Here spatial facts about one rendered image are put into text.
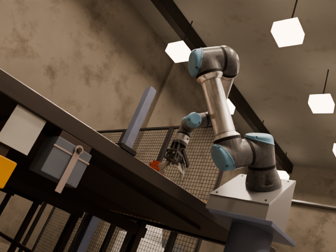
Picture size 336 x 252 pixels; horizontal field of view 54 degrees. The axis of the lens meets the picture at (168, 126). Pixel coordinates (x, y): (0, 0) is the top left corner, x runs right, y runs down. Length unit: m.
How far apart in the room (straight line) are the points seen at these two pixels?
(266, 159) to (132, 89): 7.04
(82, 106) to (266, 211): 6.32
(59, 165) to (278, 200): 0.84
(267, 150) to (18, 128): 0.93
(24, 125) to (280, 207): 1.00
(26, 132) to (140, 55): 7.61
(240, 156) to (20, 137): 0.80
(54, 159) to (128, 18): 7.58
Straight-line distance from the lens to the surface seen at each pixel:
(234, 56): 1.49
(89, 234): 3.53
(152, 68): 8.86
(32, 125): 1.09
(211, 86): 1.40
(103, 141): 1.18
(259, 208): 1.34
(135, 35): 8.59
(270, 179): 1.44
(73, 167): 1.11
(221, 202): 1.42
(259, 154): 1.39
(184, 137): 1.77
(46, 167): 1.07
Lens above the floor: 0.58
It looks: 22 degrees up
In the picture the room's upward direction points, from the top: 22 degrees clockwise
